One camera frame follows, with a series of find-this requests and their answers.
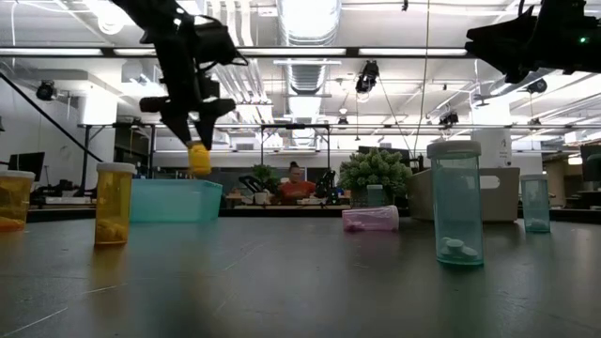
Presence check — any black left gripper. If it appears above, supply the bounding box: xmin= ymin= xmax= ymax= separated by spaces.
xmin=139 ymin=44 xmax=238 ymax=152

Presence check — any potted green succulent plant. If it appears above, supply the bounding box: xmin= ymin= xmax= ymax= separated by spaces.
xmin=336 ymin=146 xmax=414 ymax=208

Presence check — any pink translucent pill bottle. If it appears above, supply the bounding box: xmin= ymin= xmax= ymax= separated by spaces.
xmin=341 ymin=205 xmax=401 ymax=233

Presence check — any person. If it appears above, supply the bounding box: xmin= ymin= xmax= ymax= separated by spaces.
xmin=276 ymin=161 xmax=317 ymax=206

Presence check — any silver ventilation duct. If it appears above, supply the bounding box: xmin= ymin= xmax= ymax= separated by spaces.
xmin=275 ymin=0 xmax=343 ymax=147

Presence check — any slim amber pill bottle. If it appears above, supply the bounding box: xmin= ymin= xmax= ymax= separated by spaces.
xmin=94 ymin=161 xmax=138 ymax=247

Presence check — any black overhead frame beam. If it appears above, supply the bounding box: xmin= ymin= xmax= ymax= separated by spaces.
xmin=0 ymin=45 xmax=470 ymax=59

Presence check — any teal plastic bin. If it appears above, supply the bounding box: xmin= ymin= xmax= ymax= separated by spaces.
xmin=130 ymin=178 xmax=224 ymax=223

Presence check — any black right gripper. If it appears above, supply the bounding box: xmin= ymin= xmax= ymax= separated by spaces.
xmin=464 ymin=0 xmax=574 ymax=85

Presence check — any amber bottle with colourful capsules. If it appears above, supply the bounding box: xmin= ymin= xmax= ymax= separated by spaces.
xmin=187 ymin=142 xmax=213 ymax=177

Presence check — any black hanging spotlight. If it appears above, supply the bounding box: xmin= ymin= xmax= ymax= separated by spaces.
xmin=354 ymin=59 xmax=381 ymax=95
xmin=36 ymin=80 xmax=58 ymax=102

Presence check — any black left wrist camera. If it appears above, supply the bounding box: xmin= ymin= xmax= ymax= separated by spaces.
xmin=192 ymin=16 xmax=249 ymax=67

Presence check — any small plant in white pot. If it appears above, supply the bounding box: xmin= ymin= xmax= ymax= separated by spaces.
xmin=251 ymin=163 xmax=279 ymax=206

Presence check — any wide amber pill bottle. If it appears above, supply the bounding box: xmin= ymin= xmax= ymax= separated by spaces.
xmin=0 ymin=169 xmax=37 ymax=233

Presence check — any black computer monitor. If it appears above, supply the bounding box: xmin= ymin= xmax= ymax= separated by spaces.
xmin=579 ymin=144 xmax=601 ymax=182
xmin=7 ymin=150 xmax=47 ymax=183

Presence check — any black diagonal frame brace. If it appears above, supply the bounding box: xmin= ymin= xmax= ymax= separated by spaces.
xmin=0 ymin=71 xmax=104 ymax=163

